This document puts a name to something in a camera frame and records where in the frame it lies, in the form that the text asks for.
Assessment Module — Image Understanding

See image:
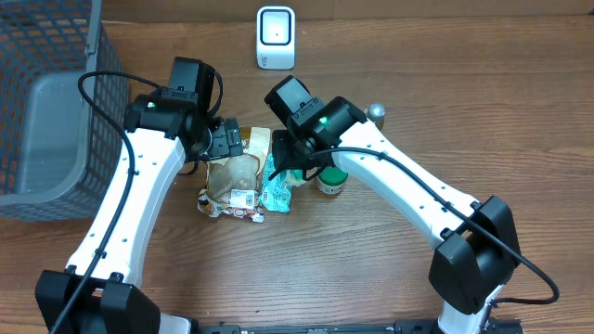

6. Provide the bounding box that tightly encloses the teal tissue packet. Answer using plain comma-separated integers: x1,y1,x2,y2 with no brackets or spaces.
260,154,305,213

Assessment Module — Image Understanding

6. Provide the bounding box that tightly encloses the brown snack bag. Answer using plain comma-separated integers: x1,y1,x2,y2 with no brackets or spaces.
197,127,271,223

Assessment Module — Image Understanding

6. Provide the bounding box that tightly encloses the green lid white jar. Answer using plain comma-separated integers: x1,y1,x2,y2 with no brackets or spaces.
316,167,349,195

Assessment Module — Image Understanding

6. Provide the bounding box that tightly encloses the yellow liquid bottle grey cap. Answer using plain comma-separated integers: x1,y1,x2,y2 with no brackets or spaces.
365,103,386,130

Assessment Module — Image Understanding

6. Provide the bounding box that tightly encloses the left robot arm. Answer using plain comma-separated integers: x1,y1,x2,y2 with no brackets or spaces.
34,57,243,333

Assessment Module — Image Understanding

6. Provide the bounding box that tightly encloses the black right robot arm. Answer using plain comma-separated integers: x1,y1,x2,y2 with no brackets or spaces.
265,76,523,333

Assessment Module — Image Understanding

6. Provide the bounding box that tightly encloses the white barcode scanner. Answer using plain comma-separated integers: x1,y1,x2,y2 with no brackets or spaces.
256,6,296,71

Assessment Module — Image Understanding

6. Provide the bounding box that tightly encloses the dark grey mesh plastic basket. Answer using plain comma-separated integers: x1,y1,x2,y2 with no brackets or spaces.
1,1,123,221

